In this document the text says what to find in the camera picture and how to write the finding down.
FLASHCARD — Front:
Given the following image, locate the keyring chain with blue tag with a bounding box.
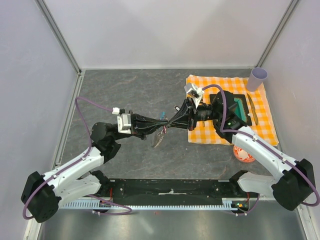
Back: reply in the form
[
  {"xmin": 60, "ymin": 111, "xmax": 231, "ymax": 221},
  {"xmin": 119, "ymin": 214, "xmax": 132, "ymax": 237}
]
[{"xmin": 151, "ymin": 111, "xmax": 168, "ymax": 149}]

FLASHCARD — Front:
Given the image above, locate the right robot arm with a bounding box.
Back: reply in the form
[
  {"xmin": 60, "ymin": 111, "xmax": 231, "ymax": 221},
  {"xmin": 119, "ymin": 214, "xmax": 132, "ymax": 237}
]
[{"xmin": 167, "ymin": 90, "xmax": 320, "ymax": 211}]

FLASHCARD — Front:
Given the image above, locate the slotted cable duct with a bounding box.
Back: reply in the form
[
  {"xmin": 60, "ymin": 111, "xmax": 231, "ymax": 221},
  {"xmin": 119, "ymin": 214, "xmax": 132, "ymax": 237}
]
[{"xmin": 61, "ymin": 198, "xmax": 249, "ymax": 211}]

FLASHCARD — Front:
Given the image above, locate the green square plate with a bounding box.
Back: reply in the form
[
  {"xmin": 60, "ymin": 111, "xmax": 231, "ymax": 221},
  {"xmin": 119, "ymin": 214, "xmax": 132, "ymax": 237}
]
[{"xmin": 208, "ymin": 93, "xmax": 253, "ymax": 126}]

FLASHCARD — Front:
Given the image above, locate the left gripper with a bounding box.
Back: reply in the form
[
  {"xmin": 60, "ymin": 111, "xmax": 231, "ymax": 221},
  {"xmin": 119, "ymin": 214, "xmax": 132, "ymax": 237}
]
[{"xmin": 112, "ymin": 110, "xmax": 169, "ymax": 141}]

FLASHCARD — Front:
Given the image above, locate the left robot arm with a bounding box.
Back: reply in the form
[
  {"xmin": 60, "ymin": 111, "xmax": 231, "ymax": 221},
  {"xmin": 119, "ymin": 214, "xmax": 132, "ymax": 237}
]
[{"xmin": 21, "ymin": 113, "xmax": 168, "ymax": 223}]

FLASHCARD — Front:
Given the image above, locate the orange checkered cloth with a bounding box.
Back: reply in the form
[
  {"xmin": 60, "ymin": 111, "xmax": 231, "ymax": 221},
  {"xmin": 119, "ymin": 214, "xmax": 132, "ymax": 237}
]
[{"xmin": 186, "ymin": 75, "xmax": 279, "ymax": 146}]

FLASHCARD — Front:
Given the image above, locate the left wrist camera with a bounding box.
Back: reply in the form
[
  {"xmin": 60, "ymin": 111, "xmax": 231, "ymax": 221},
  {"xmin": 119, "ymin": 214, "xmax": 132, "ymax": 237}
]
[{"xmin": 112, "ymin": 107, "xmax": 132, "ymax": 134}]

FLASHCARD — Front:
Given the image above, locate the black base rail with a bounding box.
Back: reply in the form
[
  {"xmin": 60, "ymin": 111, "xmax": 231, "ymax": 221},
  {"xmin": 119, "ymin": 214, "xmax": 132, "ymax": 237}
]
[{"xmin": 95, "ymin": 178, "xmax": 257, "ymax": 206}]

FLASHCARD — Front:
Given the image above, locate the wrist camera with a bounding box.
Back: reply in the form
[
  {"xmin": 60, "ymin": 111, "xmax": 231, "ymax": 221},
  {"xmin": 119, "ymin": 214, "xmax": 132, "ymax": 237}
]
[
  {"xmin": 112, "ymin": 107, "xmax": 132, "ymax": 134},
  {"xmin": 184, "ymin": 83, "xmax": 204, "ymax": 109}
]

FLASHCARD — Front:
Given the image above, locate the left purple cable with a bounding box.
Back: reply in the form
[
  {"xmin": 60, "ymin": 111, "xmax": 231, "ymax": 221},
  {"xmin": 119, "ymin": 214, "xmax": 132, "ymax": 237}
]
[{"xmin": 22, "ymin": 96, "xmax": 133, "ymax": 220}]

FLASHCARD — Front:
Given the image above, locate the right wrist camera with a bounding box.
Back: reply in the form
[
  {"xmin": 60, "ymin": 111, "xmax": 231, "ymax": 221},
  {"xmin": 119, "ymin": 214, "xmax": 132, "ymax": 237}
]
[{"xmin": 184, "ymin": 83, "xmax": 204, "ymax": 109}]

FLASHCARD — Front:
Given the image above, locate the gold knife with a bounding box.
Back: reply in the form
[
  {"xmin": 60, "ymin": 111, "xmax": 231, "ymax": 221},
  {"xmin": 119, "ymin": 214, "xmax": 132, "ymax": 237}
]
[{"xmin": 247, "ymin": 94, "xmax": 259, "ymax": 126}]

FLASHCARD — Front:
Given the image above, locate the lilac cup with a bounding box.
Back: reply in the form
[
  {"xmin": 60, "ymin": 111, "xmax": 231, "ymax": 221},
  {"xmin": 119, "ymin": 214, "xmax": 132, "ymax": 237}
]
[{"xmin": 246, "ymin": 67, "xmax": 268, "ymax": 92}]

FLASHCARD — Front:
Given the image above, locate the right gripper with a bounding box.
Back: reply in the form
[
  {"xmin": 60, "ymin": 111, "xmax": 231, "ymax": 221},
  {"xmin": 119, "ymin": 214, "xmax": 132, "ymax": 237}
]
[{"xmin": 165, "ymin": 96, "xmax": 222, "ymax": 131}]

